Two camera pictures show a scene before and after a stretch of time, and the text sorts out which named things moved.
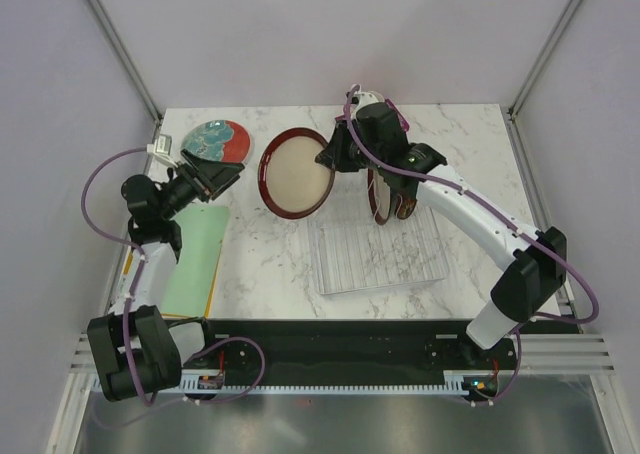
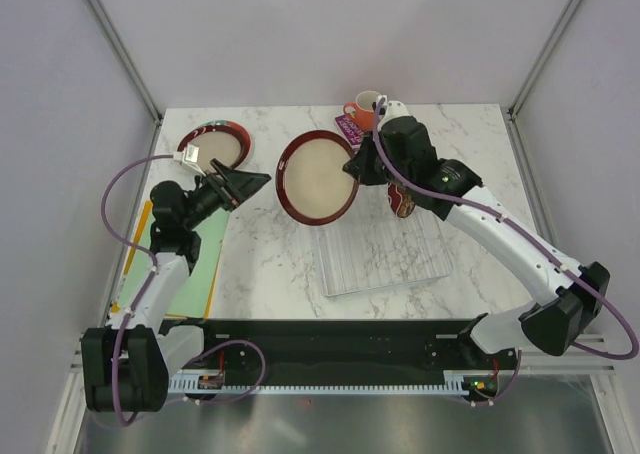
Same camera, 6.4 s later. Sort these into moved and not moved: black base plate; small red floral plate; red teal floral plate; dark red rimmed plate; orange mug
Moved: dark red rimmed plate
Not moved: red teal floral plate; small red floral plate; orange mug; black base plate
